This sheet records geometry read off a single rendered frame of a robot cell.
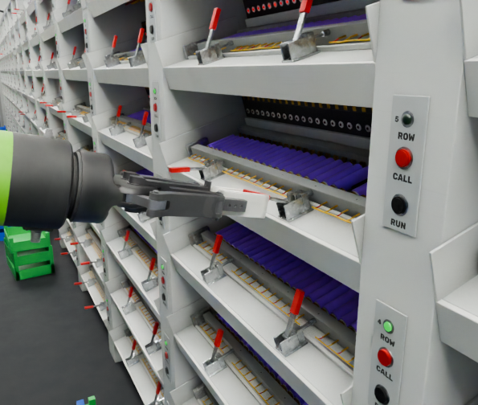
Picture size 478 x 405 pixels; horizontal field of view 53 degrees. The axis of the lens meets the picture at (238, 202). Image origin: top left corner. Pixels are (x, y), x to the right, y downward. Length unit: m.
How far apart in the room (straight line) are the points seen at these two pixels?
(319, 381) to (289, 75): 0.39
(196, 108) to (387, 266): 0.66
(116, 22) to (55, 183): 1.27
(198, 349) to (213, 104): 0.53
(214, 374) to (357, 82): 0.69
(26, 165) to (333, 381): 0.45
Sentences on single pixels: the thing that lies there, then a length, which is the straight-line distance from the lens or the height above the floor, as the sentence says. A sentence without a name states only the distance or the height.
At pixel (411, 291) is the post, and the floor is 0.89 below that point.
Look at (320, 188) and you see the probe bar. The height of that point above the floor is 0.93.
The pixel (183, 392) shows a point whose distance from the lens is 1.26.
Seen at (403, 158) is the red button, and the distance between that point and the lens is 0.45.
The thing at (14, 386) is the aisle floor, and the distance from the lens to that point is 2.00.
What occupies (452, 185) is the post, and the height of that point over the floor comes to 0.99.
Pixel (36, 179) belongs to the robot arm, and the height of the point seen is 0.99.
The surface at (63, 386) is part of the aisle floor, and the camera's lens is 1.93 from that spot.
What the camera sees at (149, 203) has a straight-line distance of 0.49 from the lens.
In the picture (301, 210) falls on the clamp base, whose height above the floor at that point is 0.91.
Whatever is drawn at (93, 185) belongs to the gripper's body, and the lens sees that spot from 0.49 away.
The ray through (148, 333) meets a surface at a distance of 1.56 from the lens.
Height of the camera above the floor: 1.08
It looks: 15 degrees down
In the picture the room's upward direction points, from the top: straight up
